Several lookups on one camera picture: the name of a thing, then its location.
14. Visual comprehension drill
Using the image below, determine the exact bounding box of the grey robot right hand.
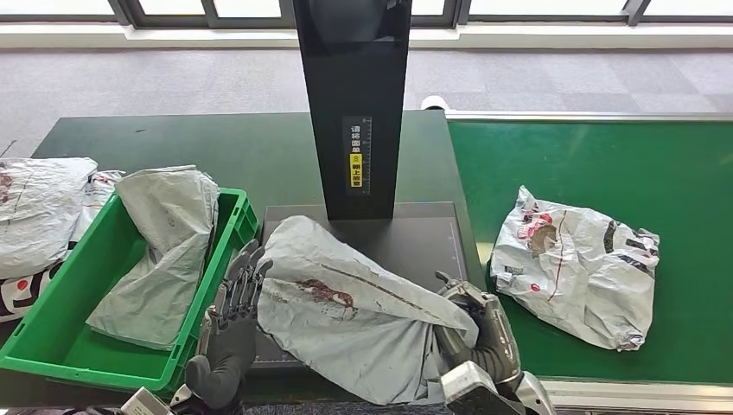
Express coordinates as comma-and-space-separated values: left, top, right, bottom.
432, 271, 523, 386

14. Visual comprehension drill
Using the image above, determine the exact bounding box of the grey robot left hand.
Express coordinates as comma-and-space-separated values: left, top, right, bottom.
184, 239, 275, 411

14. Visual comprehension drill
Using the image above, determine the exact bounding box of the plain grey plastic parcel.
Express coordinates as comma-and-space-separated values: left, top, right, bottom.
84, 164, 221, 352

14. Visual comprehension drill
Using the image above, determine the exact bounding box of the grey parcel with red print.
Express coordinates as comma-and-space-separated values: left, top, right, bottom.
256, 214, 481, 406

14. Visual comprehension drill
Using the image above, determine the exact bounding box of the white parcel red black print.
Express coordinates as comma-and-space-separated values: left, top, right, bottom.
489, 184, 660, 352

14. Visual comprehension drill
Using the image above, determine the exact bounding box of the green conveyor belt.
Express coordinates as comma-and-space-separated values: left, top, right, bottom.
447, 118, 733, 385

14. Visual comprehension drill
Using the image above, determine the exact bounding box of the crumpled grey parcel bag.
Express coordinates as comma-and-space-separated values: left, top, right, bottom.
0, 157, 99, 281

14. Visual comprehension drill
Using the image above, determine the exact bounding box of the black inbound scanner machine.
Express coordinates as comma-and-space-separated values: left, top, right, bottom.
252, 0, 471, 373

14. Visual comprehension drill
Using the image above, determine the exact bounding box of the green plastic crate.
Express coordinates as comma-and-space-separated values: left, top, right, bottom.
0, 188, 260, 393

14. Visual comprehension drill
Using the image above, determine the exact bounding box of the white bag red black logo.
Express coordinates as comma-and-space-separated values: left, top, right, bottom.
0, 170, 124, 325

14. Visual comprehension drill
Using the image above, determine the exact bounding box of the black yellow label sticker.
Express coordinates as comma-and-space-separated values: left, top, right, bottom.
342, 116, 373, 196

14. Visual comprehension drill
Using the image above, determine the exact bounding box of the white window sill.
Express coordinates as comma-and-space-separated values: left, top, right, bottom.
0, 22, 733, 53

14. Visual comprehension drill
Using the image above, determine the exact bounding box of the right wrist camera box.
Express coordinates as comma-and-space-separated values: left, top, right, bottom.
439, 361, 519, 415

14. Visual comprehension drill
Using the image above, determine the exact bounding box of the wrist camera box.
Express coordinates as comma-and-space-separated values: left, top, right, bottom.
120, 387, 173, 415
439, 361, 519, 415

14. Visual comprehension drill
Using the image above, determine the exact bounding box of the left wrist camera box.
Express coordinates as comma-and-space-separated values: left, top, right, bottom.
120, 387, 173, 415

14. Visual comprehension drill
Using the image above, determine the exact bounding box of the dark window frame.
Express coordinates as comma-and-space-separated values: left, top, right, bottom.
0, 0, 733, 29

